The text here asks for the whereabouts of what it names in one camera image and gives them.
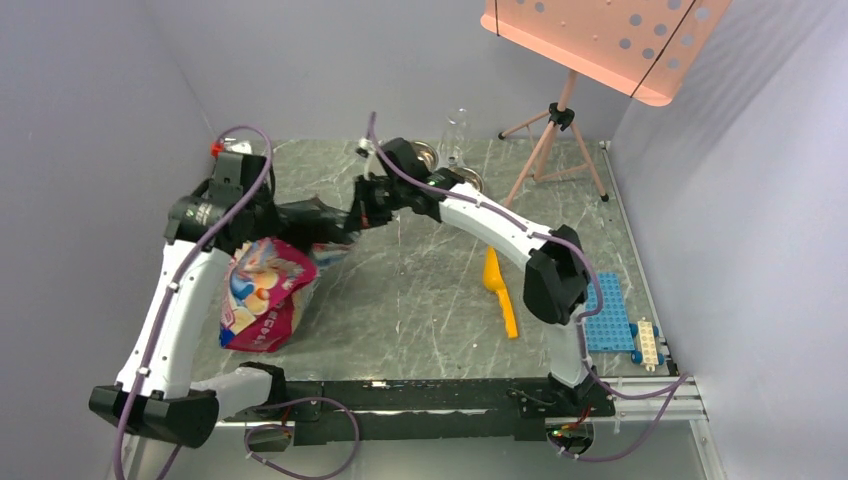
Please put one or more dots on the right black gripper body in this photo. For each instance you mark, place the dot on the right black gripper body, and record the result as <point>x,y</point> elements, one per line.
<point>380,198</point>

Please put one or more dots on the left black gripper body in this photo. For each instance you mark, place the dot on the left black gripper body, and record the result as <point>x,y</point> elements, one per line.
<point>266,220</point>

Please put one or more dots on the colourful pet food bag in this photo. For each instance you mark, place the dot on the colourful pet food bag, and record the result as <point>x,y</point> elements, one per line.
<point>271,280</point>

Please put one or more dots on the yellow plastic scoop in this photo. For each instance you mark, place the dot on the yellow plastic scoop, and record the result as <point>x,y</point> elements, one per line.
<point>493,281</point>

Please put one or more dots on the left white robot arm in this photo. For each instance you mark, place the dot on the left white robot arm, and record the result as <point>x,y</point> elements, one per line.
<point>154,396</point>

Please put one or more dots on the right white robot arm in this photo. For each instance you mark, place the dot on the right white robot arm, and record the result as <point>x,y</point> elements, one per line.
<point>556,278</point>

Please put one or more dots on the grey double pet bowl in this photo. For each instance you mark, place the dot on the grey double pet bowl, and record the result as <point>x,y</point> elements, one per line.
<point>429,156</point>

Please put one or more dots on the pink music stand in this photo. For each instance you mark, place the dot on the pink music stand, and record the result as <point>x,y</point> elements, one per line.
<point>642,49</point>

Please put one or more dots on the white toy brick car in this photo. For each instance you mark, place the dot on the white toy brick car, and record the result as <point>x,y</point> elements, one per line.
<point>645,352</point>

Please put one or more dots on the blue building base plate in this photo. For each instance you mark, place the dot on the blue building base plate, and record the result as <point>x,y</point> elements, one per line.
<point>609,330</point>

